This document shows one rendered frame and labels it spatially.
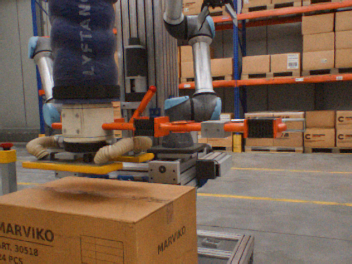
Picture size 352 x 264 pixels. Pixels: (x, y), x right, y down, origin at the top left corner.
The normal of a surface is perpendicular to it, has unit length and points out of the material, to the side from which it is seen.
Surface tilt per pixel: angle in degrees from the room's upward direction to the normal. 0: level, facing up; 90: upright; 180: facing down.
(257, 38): 90
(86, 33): 73
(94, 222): 90
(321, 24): 89
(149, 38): 90
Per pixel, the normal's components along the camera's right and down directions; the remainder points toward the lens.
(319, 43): -0.36, 0.09
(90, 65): 0.40, -0.20
